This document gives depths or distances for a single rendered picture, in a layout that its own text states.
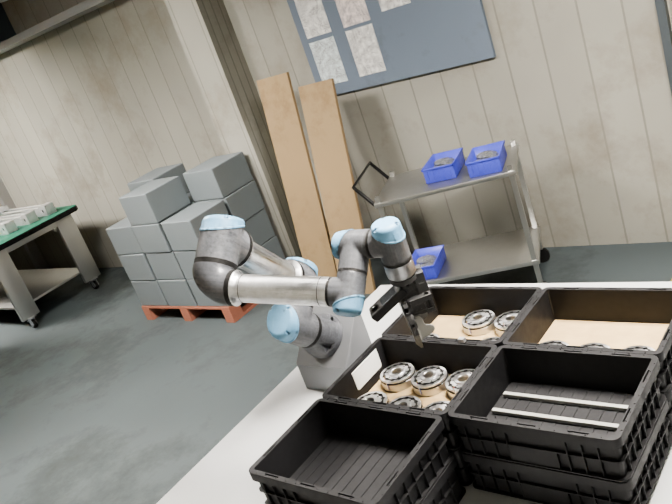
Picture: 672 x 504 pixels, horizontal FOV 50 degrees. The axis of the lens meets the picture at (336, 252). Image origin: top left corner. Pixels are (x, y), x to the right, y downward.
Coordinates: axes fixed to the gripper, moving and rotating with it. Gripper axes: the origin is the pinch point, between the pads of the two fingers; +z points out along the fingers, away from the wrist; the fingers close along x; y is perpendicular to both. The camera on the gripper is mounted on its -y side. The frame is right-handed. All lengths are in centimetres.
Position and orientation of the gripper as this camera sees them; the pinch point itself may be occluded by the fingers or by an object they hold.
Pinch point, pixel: (415, 338)
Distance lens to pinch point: 191.6
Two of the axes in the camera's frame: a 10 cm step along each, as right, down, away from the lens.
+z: 3.2, 8.3, 4.6
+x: -1.5, -4.4, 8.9
